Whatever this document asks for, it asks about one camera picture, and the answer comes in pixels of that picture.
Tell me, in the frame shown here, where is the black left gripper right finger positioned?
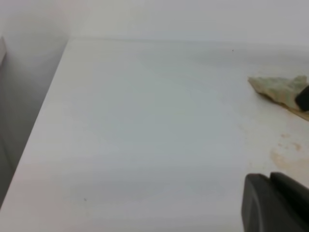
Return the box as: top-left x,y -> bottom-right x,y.
270,172 -> 309,218

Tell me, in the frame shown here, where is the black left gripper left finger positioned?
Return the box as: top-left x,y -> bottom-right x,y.
242,174 -> 309,232

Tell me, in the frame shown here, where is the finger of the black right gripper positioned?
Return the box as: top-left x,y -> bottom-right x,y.
295,86 -> 309,112

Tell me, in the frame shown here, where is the green striped rag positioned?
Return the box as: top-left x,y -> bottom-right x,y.
248,75 -> 309,121

